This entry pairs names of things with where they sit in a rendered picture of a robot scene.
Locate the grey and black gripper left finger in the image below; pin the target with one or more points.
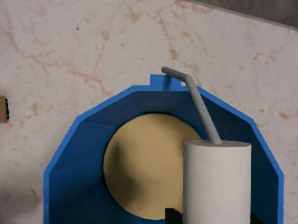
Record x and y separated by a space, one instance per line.
172 216

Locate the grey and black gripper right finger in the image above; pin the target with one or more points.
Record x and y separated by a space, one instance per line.
254 219

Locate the wooden brush with dark bristles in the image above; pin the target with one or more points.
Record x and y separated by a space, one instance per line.
4 109

